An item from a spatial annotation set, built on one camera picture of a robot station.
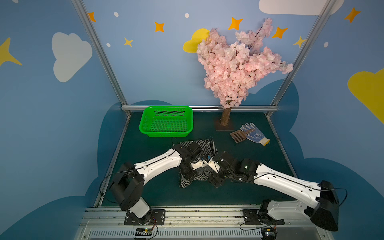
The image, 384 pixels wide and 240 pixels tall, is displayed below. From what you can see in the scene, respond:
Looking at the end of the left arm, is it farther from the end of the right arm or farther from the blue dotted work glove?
the blue dotted work glove

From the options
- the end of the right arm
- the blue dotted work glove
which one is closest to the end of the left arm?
the end of the right arm

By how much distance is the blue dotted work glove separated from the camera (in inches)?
41.9

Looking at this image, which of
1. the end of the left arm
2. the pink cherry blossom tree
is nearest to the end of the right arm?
the end of the left arm

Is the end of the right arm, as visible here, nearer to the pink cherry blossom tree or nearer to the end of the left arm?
the end of the left arm

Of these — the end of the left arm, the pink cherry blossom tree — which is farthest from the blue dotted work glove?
the end of the left arm

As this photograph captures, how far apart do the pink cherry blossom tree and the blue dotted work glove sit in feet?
1.30

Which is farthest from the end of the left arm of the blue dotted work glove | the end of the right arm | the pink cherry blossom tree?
the blue dotted work glove

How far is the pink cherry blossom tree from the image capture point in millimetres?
659

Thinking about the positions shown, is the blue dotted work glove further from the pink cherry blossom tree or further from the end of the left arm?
the end of the left arm
